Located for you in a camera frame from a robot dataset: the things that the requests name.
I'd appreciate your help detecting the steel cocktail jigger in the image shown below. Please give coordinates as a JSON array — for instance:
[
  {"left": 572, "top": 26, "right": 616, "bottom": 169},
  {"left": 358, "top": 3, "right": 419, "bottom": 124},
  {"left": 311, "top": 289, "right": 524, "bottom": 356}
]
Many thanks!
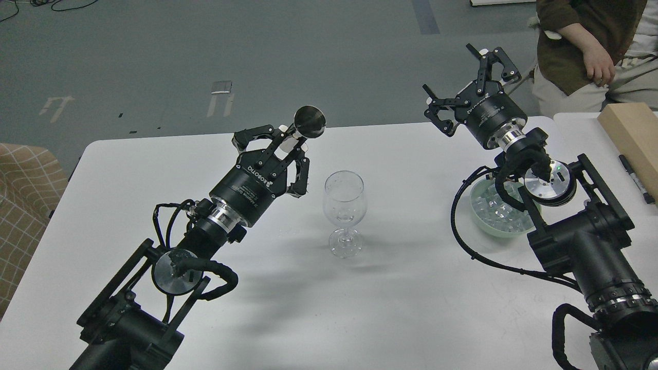
[{"left": 287, "top": 105, "right": 326, "bottom": 143}]

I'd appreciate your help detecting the black floor cable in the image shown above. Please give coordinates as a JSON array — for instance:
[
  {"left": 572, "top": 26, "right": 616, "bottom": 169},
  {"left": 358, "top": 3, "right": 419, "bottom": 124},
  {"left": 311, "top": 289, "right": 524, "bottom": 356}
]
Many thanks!
[{"left": 0, "top": 0, "right": 98, "bottom": 22}]

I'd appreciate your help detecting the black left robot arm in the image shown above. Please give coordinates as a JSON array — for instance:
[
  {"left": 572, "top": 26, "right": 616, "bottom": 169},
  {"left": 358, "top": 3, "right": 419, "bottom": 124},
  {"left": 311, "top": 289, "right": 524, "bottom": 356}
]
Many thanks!
[{"left": 72, "top": 123, "right": 325, "bottom": 369}]

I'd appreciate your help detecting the light wooden block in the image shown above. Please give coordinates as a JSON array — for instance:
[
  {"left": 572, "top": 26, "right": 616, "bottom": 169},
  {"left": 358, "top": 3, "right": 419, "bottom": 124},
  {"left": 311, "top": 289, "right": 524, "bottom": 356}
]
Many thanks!
[{"left": 597, "top": 102, "right": 657, "bottom": 200}]

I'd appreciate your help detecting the person in brown jacket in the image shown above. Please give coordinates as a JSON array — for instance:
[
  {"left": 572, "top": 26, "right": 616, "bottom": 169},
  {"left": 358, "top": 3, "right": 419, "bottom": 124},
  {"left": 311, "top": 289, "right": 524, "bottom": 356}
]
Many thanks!
[{"left": 533, "top": 1, "right": 657, "bottom": 117}]

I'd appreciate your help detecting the green bowl of ice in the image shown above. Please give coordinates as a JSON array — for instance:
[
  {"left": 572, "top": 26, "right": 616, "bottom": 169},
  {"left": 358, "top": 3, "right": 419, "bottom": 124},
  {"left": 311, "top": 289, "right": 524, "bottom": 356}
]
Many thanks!
[{"left": 469, "top": 178, "right": 535, "bottom": 238}]

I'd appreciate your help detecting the silver floor plate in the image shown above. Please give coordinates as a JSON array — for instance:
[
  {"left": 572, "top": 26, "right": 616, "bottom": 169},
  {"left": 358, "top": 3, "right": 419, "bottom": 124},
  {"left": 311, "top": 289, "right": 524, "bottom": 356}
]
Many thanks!
[{"left": 211, "top": 80, "right": 233, "bottom": 95}]

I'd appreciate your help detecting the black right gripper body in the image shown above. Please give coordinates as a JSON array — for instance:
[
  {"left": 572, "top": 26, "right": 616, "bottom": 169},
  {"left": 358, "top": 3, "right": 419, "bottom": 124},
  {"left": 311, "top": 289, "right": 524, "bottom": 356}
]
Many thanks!
[{"left": 456, "top": 81, "right": 528, "bottom": 150}]

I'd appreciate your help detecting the person's bare hand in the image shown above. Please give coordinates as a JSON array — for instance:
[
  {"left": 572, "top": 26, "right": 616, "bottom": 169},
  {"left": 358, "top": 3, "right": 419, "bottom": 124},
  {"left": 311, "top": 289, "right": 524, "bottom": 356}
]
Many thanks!
[{"left": 583, "top": 44, "right": 616, "bottom": 87}]

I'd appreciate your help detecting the black marker pen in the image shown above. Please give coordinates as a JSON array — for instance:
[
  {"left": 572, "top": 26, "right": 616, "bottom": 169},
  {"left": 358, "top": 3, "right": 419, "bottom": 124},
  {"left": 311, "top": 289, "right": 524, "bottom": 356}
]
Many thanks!
[{"left": 618, "top": 154, "right": 655, "bottom": 205}]

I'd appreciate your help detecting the clear wine glass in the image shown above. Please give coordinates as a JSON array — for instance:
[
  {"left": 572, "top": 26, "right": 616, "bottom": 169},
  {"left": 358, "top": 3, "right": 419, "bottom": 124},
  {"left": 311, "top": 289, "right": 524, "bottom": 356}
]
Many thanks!
[{"left": 323, "top": 170, "right": 368, "bottom": 258}]

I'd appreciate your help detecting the tan checkered chair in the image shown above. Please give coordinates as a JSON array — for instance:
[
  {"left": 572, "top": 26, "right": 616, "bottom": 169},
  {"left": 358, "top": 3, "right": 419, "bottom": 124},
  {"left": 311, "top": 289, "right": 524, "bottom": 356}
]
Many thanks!
[{"left": 1, "top": 143, "right": 68, "bottom": 317}]

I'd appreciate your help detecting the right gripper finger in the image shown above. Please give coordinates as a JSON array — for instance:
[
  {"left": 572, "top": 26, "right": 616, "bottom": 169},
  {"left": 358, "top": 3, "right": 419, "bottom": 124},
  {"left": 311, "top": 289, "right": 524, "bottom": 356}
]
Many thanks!
[
  {"left": 466, "top": 43, "right": 522, "bottom": 101},
  {"left": 423, "top": 84, "right": 469, "bottom": 137}
]

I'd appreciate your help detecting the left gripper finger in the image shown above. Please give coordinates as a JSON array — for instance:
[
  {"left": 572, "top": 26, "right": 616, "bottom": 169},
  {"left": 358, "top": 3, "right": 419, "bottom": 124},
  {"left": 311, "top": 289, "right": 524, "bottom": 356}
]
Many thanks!
[
  {"left": 275, "top": 145, "right": 310, "bottom": 198},
  {"left": 233, "top": 125, "right": 297, "bottom": 165}
]

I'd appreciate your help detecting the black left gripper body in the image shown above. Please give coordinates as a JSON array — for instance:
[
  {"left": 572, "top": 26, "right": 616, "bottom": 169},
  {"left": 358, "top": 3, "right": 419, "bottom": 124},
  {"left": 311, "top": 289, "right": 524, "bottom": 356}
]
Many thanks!
[{"left": 209, "top": 149, "right": 296, "bottom": 228}]

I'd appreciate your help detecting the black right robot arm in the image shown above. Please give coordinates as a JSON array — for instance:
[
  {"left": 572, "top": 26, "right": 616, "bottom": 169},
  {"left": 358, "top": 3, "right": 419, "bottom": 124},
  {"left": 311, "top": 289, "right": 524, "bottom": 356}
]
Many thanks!
[{"left": 423, "top": 44, "right": 657, "bottom": 369}]

